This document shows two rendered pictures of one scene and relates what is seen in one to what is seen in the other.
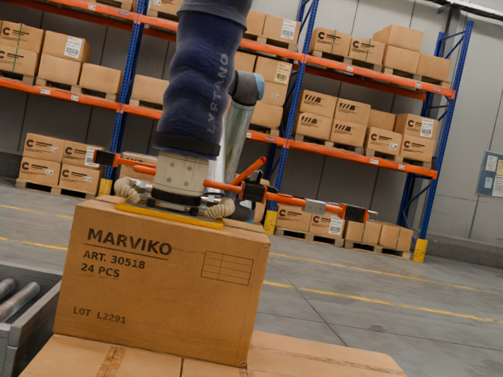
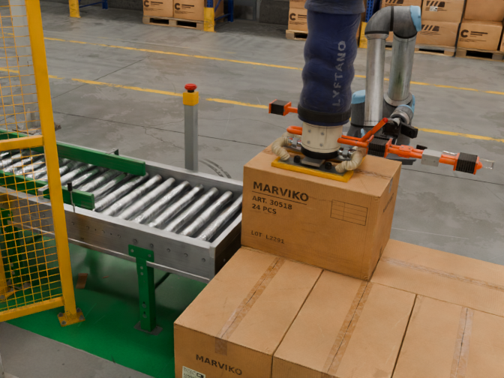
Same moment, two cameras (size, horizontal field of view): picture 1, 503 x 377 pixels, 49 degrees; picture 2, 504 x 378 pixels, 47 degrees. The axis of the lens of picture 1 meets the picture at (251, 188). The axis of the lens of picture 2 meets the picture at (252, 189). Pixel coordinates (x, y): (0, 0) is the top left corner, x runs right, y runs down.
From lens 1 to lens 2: 1.02 m
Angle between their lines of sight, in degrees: 35
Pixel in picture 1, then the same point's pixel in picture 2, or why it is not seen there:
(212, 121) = (337, 96)
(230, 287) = (352, 226)
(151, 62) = not seen: outside the picture
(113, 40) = not seen: outside the picture
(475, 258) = not seen: outside the picture
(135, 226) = (283, 181)
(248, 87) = (403, 24)
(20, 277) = (235, 190)
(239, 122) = (402, 52)
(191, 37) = (313, 31)
